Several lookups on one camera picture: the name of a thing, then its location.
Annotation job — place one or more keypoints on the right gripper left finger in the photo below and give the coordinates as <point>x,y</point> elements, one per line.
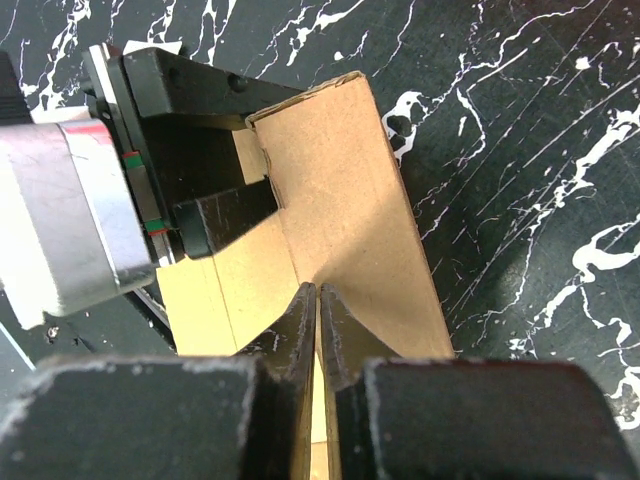
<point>244,416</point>

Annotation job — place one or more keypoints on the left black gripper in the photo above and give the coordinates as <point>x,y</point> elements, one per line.
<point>163,84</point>

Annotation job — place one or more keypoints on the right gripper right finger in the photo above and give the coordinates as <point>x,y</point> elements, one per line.
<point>390,417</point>

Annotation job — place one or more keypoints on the brown cardboard box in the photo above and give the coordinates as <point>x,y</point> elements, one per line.
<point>343,219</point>

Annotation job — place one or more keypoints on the small white paper card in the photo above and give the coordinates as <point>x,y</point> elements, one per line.
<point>132,46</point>

